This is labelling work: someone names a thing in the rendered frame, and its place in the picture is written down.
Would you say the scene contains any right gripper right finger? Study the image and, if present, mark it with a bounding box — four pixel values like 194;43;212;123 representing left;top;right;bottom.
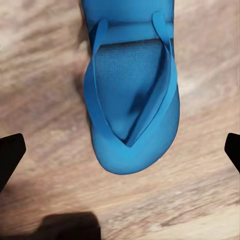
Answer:
224;133;240;172

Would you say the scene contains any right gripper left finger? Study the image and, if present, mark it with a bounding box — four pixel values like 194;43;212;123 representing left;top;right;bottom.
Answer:
0;133;26;193

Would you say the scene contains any sandal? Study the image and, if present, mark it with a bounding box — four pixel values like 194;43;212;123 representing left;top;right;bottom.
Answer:
81;0;180;175

